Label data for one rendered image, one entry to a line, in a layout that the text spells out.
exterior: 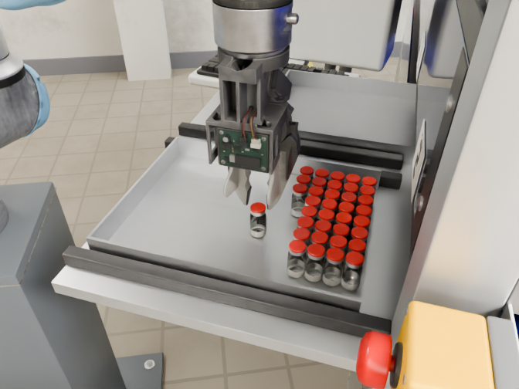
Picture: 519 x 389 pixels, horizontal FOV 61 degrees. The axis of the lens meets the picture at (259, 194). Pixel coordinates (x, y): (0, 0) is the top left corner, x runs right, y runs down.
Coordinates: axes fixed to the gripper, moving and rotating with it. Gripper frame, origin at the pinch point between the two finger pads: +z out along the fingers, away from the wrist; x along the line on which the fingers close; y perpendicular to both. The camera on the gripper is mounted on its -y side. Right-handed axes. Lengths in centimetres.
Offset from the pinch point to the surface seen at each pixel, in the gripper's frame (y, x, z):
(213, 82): -63, -32, 15
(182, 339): -33, -37, 94
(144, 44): -223, -151, 69
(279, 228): -1.1, 2.6, 6.3
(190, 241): 4.8, -8.2, 6.3
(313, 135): -23.0, 2.8, 3.5
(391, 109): -42.7, 15.1, 6.2
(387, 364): 24.2, 16.7, -6.6
